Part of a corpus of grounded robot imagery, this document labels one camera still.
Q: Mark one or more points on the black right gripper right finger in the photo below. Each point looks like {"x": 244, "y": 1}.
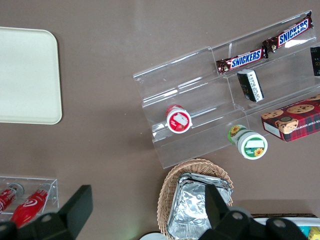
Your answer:
{"x": 216, "y": 207}

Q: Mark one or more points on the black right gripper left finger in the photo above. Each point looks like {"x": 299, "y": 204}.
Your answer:
{"x": 75, "y": 212}

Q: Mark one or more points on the oval light wicker basket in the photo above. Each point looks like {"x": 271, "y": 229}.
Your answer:
{"x": 165, "y": 200}

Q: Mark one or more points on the white snack tray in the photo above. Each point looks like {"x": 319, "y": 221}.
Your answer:
{"x": 277, "y": 220}

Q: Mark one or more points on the cream rectangular tray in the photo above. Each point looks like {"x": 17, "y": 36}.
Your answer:
{"x": 27, "y": 75}

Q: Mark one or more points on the clear acrylic bottle rack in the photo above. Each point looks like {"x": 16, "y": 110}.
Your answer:
{"x": 53, "y": 192}

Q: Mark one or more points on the red cola bottle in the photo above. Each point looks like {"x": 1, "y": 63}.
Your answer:
{"x": 6, "y": 198}
{"x": 27, "y": 208}

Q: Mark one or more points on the green sunflower yogurt cup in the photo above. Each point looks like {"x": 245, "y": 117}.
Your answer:
{"x": 252, "y": 146}

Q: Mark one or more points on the teal snack packet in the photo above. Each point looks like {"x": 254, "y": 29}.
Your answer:
{"x": 304, "y": 230}

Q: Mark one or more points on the red strawberry yogurt cup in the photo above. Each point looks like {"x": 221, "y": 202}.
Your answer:
{"x": 179, "y": 121}

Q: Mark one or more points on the yellow snack packet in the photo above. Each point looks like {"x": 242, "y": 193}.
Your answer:
{"x": 315, "y": 233}

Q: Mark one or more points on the red tartan cookie box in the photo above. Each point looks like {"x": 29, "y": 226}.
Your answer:
{"x": 295, "y": 120}

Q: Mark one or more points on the small black chocolate box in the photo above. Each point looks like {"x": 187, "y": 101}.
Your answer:
{"x": 250, "y": 85}
{"x": 316, "y": 61}

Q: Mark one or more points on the clear acrylic stepped stand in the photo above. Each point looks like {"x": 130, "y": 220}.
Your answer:
{"x": 195, "y": 82}

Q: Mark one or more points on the brown Snickers bar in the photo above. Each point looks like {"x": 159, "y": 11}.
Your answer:
{"x": 291, "y": 33}
{"x": 243, "y": 60}

